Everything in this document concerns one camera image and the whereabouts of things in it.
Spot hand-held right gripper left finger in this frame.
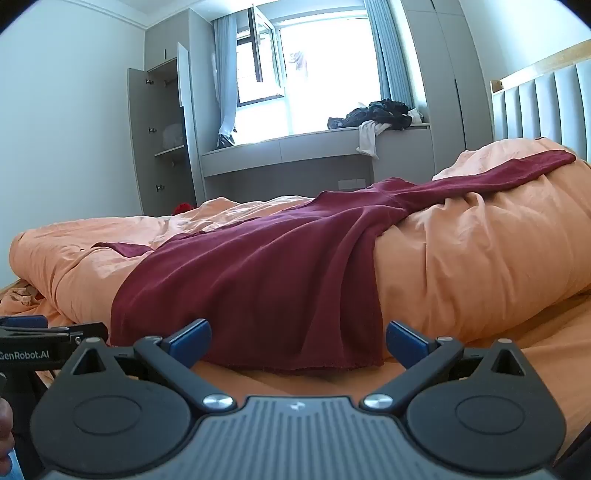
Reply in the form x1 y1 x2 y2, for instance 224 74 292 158
58 318 236 414

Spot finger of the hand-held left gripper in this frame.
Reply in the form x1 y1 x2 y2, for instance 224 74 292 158
0 316 48 330
46 323 109 347

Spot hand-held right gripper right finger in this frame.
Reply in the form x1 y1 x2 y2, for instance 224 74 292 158
360 320 539 414

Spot maroon garment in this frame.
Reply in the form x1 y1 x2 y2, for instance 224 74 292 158
92 150 577 372

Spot pile of dark clothes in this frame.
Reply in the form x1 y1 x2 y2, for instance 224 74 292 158
328 98 414 131

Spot person's left hand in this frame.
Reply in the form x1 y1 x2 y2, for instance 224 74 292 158
0 397 14 460

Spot orange duvet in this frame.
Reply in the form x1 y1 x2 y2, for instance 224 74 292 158
9 138 591 361

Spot person's blue jeans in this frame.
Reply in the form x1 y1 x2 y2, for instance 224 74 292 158
0 450 24 480

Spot grey window seat cabinet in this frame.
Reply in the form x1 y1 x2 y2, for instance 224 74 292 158
199 122 435 206

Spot white folded bedding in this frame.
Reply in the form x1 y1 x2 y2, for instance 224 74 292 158
161 122 185 148

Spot grey open wardrobe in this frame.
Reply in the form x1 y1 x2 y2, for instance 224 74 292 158
127 42 206 217

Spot white hanging garment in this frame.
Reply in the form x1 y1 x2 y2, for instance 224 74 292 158
356 120 391 160

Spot tall grey closed wardrobe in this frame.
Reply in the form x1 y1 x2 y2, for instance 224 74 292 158
388 0 497 185

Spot blue-grey curtain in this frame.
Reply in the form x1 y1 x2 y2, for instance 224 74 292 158
211 14 242 148
365 0 415 112

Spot grey padded wooden headboard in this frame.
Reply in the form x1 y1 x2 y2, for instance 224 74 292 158
490 39 591 160

